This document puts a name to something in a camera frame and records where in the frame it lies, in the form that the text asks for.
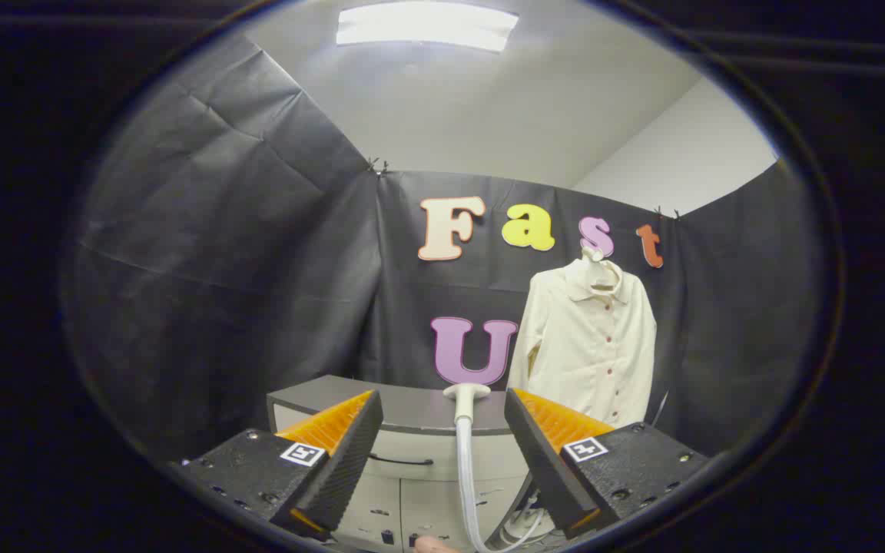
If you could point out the cream button-up shirt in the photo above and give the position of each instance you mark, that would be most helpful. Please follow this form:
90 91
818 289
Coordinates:
588 353

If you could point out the white clothes hanger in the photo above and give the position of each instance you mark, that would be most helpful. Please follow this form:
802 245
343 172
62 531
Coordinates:
600 269

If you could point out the small black cloth clip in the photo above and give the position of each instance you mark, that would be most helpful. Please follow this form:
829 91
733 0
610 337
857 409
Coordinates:
378 166

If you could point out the white steamer base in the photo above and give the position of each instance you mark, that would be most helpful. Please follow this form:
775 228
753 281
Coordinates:
527 526

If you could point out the cream garment steamer head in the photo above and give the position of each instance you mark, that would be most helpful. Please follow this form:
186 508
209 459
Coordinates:
465 395

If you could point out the black backdrop cloth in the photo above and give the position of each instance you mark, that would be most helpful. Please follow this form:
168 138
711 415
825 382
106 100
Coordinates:
220 230

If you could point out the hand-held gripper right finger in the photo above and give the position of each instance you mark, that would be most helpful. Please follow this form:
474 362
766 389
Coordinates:
542 461

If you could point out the ceiling light panel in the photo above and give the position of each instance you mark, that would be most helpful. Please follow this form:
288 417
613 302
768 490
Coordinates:
423 24

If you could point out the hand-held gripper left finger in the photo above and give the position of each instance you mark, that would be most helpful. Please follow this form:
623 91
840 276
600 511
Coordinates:
343 461

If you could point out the grey-topped white cabinet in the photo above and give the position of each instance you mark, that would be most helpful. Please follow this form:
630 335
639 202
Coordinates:
412 484

